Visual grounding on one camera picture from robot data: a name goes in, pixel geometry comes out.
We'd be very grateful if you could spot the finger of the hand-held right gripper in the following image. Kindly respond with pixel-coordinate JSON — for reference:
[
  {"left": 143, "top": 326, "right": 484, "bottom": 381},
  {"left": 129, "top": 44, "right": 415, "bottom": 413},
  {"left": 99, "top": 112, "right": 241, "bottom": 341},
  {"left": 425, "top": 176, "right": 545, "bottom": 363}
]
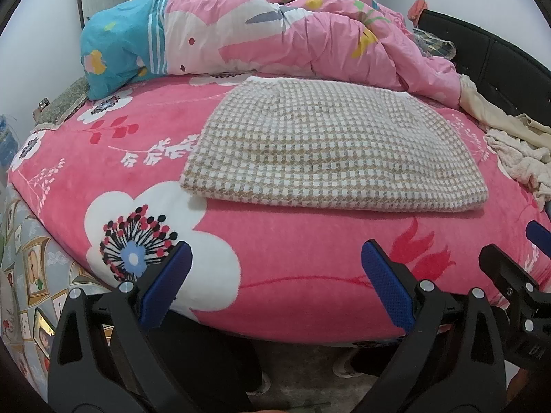
[
  {"left": 479, "top": 244, "right": 551, "bottom": 332},
  {"left": 526, "top": 220, "right": 551, "bottom": 252}
]

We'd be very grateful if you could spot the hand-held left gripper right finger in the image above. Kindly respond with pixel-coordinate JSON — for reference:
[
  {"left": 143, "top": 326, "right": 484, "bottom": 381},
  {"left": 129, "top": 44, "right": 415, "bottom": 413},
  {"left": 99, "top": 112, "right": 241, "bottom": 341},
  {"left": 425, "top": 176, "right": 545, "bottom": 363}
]
[{"left": 359, "top": 240, "right": 508, "bottom": 413}]

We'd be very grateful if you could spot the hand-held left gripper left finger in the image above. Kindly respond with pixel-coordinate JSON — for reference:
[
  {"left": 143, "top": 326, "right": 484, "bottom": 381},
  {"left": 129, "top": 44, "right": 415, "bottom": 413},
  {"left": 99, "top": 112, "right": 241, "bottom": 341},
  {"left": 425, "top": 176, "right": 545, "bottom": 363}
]
[{"left": 46, "top": 241, "right": 203, "bottom": 413}]

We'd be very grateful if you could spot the tan white checked knit sweater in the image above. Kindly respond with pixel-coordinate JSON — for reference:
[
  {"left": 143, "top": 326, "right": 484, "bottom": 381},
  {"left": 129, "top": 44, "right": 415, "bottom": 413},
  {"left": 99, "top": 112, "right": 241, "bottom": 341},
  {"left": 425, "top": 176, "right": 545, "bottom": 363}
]
[{"left": 180, "top": 76, "right": 490, "bottom": 213}]

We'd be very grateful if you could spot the white fluffy cloth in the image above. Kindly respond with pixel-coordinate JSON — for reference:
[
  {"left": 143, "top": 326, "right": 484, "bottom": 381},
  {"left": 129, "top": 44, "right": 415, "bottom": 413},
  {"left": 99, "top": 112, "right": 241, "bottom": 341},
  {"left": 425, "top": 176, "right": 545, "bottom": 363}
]
[{"left": 484, "top": 131, "right": 551, "bottom": 211}]

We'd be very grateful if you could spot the white shoe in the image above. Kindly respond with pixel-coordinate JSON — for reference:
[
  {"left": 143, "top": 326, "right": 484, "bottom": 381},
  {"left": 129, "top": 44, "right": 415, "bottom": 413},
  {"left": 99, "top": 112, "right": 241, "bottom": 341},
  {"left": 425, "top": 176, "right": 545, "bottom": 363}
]
[{"left": 332, "top": 355, "right": 366, "bottom": 379}]

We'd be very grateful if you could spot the pink floral blanket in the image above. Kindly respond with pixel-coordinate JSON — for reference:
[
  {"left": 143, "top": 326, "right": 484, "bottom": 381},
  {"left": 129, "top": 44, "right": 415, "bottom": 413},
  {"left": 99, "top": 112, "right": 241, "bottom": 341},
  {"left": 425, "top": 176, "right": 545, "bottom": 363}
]
[{"left": 6, "top": 71, "right": 551, "bottom": 347}]

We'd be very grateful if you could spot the cream garment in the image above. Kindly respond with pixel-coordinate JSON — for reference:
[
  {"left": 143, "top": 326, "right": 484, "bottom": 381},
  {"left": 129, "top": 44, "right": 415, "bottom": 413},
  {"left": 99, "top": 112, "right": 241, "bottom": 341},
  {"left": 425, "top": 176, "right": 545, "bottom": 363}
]
[{"left": 458, "top": 73, "right": 551, "bottom": 147}]

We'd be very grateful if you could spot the grey printed bed sheet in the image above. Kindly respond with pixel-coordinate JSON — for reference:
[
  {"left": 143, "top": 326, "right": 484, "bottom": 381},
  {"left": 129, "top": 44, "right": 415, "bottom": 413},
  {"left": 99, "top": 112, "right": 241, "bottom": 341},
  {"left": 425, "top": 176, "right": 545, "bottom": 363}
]
[{"left": 0, "top": 183, "right": 115, "bottom": 396}]

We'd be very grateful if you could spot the black padded headboard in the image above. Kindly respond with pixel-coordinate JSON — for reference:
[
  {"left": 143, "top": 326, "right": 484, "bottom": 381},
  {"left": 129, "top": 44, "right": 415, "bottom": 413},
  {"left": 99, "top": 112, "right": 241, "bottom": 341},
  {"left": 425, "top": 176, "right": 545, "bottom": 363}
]
[{"left": 419, "top": 9, "right": 551, "bottom": 132}]

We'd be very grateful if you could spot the green mat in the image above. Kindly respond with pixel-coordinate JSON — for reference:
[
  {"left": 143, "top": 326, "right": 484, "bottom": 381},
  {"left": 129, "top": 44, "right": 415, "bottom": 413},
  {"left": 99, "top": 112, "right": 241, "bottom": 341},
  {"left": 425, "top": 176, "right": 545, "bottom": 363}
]
[{"left": 33, "top": 75, "right": 91, "bottom": 130}]

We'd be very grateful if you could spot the plaid cloth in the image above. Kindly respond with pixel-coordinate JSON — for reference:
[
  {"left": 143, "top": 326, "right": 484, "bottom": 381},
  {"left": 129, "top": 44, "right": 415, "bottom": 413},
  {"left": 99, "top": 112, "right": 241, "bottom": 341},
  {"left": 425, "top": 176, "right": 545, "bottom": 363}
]
[{"left": 412, "top": 28, "right": 457, "bottom": 60}]

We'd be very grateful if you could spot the pink printed quilt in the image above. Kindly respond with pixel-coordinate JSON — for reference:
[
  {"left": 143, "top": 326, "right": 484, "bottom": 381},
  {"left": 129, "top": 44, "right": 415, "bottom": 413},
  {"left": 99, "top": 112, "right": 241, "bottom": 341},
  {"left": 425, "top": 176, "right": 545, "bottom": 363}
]
[{"left": 81, "top": 0, "right": 463, "bottom": 108}]

